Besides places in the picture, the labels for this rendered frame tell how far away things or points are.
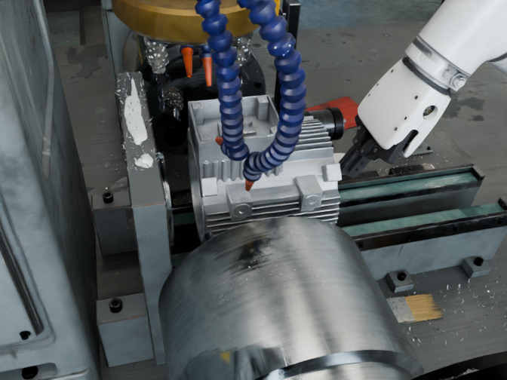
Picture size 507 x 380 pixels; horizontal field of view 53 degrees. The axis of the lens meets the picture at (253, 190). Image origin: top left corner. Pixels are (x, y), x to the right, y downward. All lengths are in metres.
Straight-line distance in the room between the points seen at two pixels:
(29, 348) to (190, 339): 0.28
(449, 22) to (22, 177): 0.50
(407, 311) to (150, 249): 0.49
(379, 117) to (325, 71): 0.88
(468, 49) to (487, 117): 0.86
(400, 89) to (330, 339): 0.36
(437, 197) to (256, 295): 0.63
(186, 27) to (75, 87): 0.98
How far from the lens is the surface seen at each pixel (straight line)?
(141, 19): 0.55
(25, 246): 0.57
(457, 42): 0.66
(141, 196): 0.58
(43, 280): 0.61
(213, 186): 0.68
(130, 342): 0.80
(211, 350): 0.47
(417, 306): 0.95
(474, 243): 1.02
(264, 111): 0.75
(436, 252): 0.98
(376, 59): 1.68
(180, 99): 0.89
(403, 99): 0.68
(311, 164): 0.73
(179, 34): 0.53
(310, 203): 0.71
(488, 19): 0.66
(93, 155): 1.22
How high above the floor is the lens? 1.54
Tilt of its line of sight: 42 degrees down
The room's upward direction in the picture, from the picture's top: 4 degrees clockwise
